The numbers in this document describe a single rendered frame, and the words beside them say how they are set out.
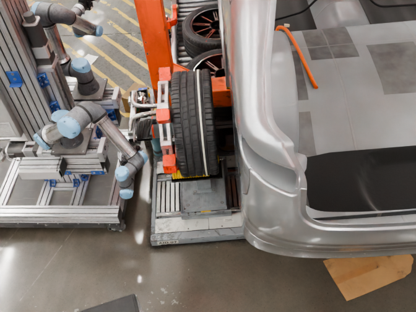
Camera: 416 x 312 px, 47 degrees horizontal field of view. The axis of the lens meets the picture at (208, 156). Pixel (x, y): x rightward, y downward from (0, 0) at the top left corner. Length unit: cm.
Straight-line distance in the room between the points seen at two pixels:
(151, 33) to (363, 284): 211
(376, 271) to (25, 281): 238
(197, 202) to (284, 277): 78
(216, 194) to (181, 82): 97
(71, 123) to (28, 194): 137
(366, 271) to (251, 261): 76
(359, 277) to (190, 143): 146
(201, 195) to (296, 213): 147
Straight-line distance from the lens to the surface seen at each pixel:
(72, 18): 314
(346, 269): 337
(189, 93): 270
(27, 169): 319
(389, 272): 342
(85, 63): 330
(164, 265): 338
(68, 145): 305
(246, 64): 203
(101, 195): 356
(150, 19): 308
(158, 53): 322
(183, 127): 265
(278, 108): 255
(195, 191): 339
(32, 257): 370
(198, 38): 427
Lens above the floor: 294
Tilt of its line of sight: 49 degrees down
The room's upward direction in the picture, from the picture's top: 6 degrees counter-clockwise
